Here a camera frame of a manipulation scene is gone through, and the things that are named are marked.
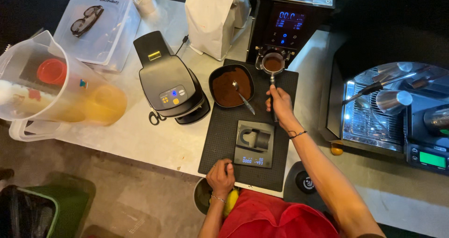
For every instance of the person's right hand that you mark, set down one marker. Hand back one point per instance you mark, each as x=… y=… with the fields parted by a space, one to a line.
x=282 y=106

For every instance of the person's left hand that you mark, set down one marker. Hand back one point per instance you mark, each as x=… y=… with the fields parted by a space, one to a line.
x=220 y=180

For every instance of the yellow cloth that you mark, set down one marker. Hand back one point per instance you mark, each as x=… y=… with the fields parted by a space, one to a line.
x=230 y=201

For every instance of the black round knock box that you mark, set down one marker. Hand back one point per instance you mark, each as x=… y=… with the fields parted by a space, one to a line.
x=202 y=196

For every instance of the steel spoon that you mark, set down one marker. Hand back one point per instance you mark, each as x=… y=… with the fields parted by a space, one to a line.
x=245 y=101

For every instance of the grey digital scale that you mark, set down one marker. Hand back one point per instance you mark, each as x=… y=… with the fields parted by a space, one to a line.
x=252 y=157

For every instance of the black rubber mat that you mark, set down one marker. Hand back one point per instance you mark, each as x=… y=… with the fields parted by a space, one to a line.
x=221 y=139

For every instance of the grey portafilter stand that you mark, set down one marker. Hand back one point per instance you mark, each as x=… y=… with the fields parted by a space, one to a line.
x=259 y=139

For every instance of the black square bowl of grounds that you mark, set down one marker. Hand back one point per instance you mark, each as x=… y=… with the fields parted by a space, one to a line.
x=226 y=90

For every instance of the red apron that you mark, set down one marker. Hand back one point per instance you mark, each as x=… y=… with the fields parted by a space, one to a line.
x=273 y=217

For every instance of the small orange object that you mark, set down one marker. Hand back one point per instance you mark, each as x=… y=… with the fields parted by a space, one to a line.
x=336 y=149

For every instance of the black tamping pad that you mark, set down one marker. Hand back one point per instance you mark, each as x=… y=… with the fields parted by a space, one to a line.
x=291 y=192

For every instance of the black round tamper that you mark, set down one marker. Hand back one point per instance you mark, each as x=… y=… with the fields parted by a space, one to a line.
x=304 y=183

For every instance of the black coffee grinder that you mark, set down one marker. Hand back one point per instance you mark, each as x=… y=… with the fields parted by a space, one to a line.
x=287 y=24

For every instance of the black scissors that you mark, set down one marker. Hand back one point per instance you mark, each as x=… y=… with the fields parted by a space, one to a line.
x=154 y=118

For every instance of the steel steam wand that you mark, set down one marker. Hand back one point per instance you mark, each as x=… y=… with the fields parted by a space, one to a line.
x=371 y=88

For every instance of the steel espresso machine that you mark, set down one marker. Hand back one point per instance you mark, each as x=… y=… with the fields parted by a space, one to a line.
x=371 y=125

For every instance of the steel milk jug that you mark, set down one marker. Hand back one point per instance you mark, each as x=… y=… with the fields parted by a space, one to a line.
x=393 y=101

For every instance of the white paper bag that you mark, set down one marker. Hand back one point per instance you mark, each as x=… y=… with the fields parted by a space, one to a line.
x=210 y=17

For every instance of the black sealing machine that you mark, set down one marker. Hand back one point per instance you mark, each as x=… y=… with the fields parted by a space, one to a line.
x=165 y=73

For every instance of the orange plastic cup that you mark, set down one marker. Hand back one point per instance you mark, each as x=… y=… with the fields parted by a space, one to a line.
x=107 y=104

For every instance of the green trash bin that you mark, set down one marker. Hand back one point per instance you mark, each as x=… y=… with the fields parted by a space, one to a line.
x=70 y=203

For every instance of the black scale with green display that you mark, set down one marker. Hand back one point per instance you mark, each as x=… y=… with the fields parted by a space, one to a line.
x=429 y=159

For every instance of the white paper cup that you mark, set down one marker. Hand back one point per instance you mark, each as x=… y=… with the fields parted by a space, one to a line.
x=144 y=0

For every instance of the clear plastic lidded box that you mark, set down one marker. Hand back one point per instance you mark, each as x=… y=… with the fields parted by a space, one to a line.
x=105 y=38

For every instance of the red plastic cup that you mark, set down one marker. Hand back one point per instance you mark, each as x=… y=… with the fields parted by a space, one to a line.
x=52 y=71

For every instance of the dark-framed glasses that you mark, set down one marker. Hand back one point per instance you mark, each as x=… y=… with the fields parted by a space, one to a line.
x=86 y=20

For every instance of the clear plastic pitcher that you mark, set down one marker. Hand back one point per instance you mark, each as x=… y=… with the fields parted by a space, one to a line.
x=21 y=66

